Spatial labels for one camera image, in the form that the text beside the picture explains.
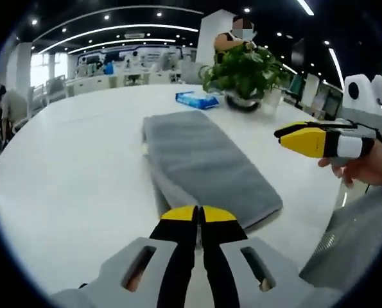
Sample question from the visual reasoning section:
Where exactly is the grey towel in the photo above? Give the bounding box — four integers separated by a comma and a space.
141, 110, 283, 232

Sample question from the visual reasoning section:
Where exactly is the person's right hand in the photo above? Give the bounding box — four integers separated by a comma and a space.
318, 141, 382, 189

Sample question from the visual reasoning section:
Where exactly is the clear plastic cup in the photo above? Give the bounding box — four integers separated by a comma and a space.
263, 88, 284, 114

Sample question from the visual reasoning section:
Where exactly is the black hanging monitor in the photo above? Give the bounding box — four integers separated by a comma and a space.
291, 39, 306, 65

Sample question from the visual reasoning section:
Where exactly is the potted green plant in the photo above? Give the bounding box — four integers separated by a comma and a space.
199, 44, 291, 114

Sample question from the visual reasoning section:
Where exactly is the blue wipes packet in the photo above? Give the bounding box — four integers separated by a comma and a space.
175, 90, 221, 111

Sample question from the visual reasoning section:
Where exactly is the white office chair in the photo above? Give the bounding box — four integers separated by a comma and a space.
178, 59, 205, 85
46, 74, 68, 104
26, 84, 46, 114

